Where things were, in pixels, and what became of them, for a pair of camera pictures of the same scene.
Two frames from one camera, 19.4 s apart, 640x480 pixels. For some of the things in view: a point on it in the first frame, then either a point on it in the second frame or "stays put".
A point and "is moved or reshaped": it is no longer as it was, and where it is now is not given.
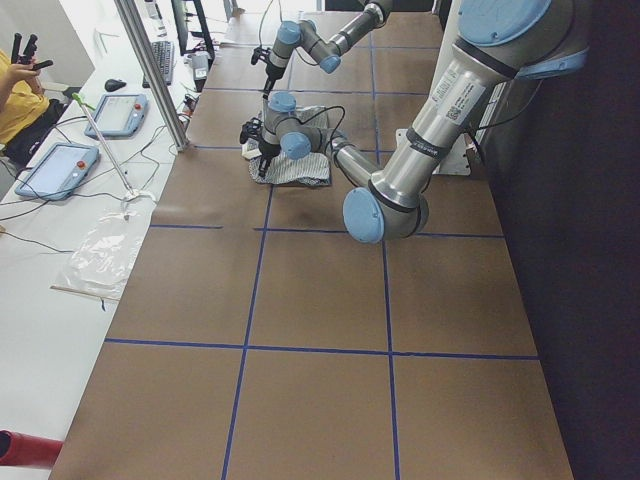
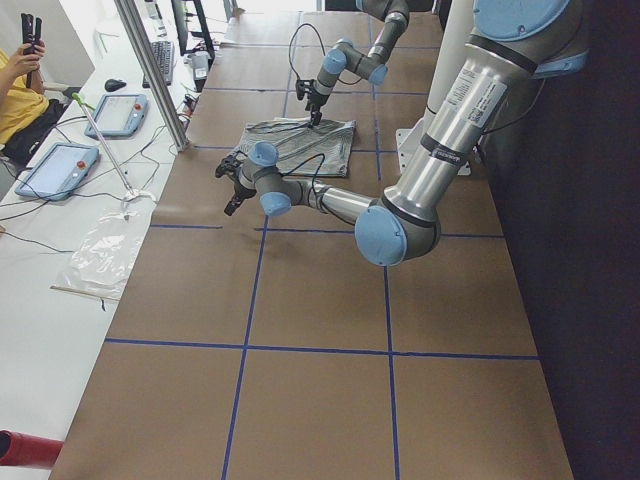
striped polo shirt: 312,169 is moved or reshaped
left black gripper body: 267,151 → 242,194
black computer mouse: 113,85 stays put
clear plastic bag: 102,258 stays put
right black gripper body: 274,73 → 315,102
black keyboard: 164,53 stays put
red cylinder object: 25,450 stays put
